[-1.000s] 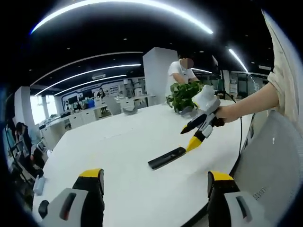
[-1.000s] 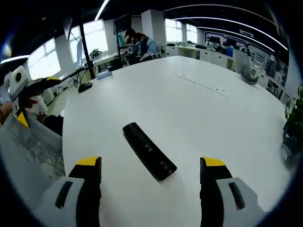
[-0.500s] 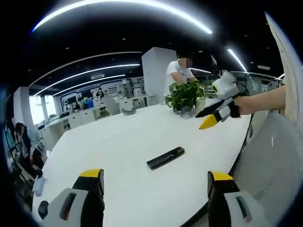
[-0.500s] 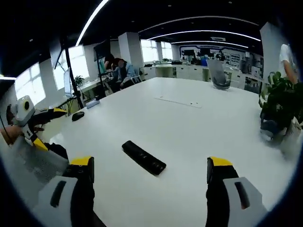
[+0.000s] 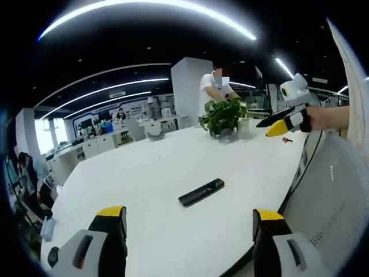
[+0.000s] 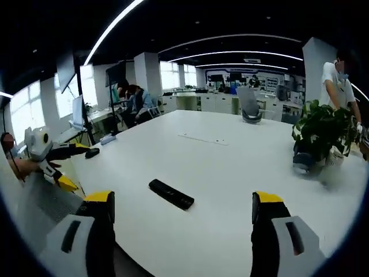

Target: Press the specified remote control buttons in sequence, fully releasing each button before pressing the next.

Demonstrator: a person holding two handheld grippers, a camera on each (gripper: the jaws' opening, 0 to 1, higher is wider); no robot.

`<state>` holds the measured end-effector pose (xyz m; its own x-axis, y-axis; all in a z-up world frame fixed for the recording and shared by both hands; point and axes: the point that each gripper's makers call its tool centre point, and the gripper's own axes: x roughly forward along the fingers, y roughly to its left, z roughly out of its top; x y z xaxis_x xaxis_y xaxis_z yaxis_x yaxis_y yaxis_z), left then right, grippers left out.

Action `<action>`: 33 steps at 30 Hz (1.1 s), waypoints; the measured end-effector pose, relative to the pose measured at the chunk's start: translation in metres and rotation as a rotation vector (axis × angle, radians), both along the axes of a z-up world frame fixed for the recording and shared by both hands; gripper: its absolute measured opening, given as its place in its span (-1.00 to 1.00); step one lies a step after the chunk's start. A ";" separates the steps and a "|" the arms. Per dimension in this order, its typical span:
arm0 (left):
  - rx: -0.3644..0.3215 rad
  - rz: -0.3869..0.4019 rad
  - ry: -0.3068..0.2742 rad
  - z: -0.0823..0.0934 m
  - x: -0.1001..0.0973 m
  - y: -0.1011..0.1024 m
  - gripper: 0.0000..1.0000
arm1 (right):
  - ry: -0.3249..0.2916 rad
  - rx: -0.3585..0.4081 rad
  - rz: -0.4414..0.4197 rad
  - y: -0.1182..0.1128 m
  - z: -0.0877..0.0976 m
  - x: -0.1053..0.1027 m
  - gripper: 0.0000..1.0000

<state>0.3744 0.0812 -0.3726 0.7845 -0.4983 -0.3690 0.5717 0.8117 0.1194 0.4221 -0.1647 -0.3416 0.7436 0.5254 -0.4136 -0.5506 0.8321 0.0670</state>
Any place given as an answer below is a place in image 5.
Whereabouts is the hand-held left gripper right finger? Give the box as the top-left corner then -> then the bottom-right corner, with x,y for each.
252,207 -> 326,277

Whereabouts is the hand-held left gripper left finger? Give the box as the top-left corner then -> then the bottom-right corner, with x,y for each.
47,205 -> 128,277

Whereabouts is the black remote control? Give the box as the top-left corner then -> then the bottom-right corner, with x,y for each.
178,178 -> 226,208

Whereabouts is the black round object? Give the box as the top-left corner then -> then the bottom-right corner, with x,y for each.
47,246 -> 60,268

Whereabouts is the green potted plant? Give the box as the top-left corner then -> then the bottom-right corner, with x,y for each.
200,97 -> 248,138

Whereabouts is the clear water bottle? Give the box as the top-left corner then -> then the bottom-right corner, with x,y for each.
40,217 -> 57,242

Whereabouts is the person's cream clothing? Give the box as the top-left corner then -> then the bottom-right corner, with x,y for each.
325,16 -> 369,151

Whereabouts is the grey mesh office chair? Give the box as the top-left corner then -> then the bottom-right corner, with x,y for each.
278,132 -> 369,277

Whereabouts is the white square pillar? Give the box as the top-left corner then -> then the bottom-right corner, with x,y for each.
170,57 -> 216,130

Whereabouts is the white cabinet row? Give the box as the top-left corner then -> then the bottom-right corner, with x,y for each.
47,114 -> 189,174

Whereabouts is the white chair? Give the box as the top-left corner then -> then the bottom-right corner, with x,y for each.
124,118 -> 144,142

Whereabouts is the long ceiling light strip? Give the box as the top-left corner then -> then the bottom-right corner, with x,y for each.
38,1 -> 258,42

